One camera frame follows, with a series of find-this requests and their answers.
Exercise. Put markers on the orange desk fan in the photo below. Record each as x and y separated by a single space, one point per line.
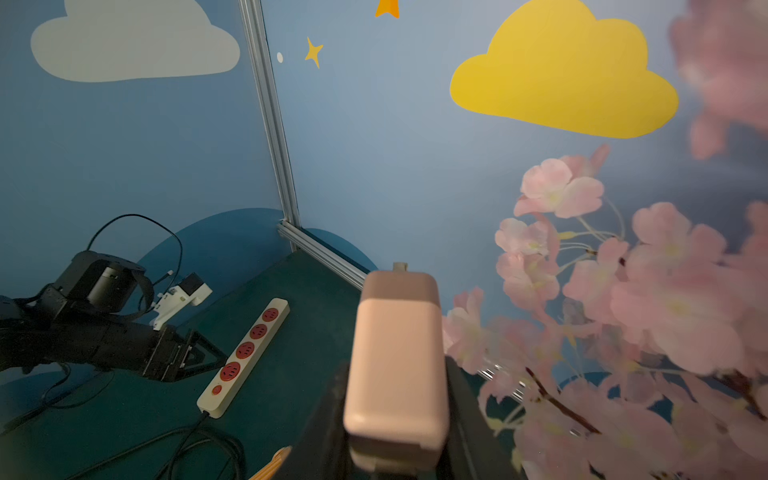
268 471

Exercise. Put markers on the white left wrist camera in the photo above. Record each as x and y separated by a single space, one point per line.
192 290

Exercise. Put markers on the pink blossom artificial tree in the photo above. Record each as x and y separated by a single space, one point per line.
645 355

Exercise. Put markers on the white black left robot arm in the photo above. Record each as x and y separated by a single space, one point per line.
104 311

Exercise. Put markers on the white red power strip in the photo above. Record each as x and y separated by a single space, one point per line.
228 381

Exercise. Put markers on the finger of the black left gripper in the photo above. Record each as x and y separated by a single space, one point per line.
203 355

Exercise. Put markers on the aluminium frame rail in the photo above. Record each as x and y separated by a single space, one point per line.
290 227

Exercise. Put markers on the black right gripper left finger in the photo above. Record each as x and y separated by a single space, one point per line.
322 451

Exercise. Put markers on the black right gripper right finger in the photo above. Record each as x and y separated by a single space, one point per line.
471 451

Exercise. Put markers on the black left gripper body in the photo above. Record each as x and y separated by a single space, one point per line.
169 359

